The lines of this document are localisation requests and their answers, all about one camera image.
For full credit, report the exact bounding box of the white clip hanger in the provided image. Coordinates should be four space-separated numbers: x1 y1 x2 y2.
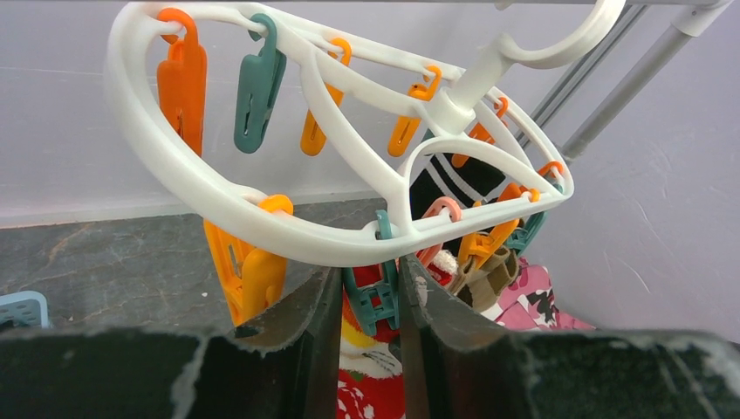
104 1 624 267

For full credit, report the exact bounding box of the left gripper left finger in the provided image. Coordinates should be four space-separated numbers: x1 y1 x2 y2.
1 268 342 418

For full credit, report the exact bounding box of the light blue plastic basket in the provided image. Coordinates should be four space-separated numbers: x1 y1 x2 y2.
1 291 52 329

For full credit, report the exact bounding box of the teal clothespin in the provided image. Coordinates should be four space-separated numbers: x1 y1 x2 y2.
233 13 287 154
500 183 547 256
340 209 401 339

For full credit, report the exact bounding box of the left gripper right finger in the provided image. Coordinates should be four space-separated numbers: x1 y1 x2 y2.
399 255 739 418

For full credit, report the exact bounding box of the pink clothespin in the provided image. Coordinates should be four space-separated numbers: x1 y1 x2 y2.
415 196 463 270

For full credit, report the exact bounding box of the pink camouflage bag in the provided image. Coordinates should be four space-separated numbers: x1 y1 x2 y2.
482 258 594 331

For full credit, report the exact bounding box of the silver white drying rack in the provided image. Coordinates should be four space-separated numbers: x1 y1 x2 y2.
498 1 739 164

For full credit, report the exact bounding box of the orange clothespin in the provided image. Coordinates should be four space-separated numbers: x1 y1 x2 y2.
538 161 565 179
450 96 509 168
299 37 353 157
387 65 442 157
156 8 208 155
457 183 540 269
203 220 288 326

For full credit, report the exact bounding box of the black white-striped sock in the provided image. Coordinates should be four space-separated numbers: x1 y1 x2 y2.
409 154 506 219

